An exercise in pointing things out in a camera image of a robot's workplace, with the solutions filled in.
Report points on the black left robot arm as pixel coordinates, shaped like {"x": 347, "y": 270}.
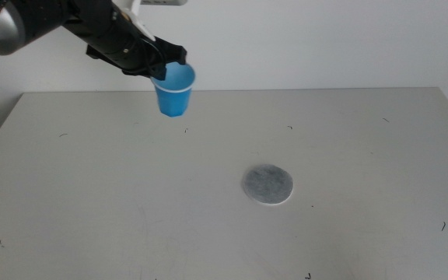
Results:
{"x": 22, "y": 19}

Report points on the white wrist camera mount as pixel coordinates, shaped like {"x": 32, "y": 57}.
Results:
{"x": 140, "y": 23}

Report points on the blue plastic cup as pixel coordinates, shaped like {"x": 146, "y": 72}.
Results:
{"x": 174, "y": 95}

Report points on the grey round cup mat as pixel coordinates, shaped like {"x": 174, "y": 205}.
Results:
{"x": 267, "y": 184}

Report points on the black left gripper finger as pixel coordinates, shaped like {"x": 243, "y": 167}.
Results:
{"x": 159, "y": 72}
{"x": 174, "y": 52}

